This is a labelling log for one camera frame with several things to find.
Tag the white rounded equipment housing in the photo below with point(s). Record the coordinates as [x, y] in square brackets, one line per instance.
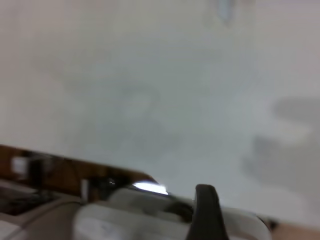
[112, 220]

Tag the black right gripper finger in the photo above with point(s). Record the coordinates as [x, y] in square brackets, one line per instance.
[207, 215]

